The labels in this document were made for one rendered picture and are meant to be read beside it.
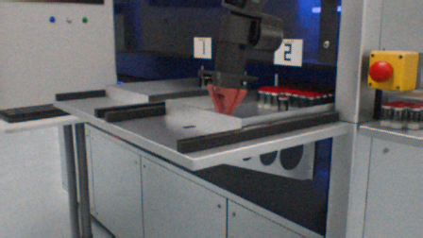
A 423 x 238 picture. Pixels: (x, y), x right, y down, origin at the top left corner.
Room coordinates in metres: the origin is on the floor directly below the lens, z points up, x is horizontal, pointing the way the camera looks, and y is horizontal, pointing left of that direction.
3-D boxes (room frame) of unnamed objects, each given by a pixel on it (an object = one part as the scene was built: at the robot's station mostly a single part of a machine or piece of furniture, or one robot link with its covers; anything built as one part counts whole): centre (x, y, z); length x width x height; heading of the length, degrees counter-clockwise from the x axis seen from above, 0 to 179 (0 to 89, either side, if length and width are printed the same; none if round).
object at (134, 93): (1.19, 0.09, 0.90); 0.34 x 0.26 x 0.04; 127
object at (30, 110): (1.34, 0.48, 0.82); 0.40 x 0.14 x 0.02; 131
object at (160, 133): (1.01, 0.04, 0.87); 0.70 x 0.48 x 0.02; 37
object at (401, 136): (0.80, -0.40, 0.87); 0.14 x 0.13 x 0.02; 127
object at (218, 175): (1.66, 0.33, 0.73); 1.98 x 0.01 x 0.25; 37
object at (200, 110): (0.92, -0.12, 0.90); 0.34 x 0.26 x 0.04; 127
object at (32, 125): (1.36, 0.50, 0.79); 0.45 x 0.28 x 0.03; 131
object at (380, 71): (0.76, -0.32, 0.99); 0.04 x 0.04 x 0.04; 37
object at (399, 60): (0.79, -0.36, 0.99); 0.08 x 0.07 x 0.07; 127
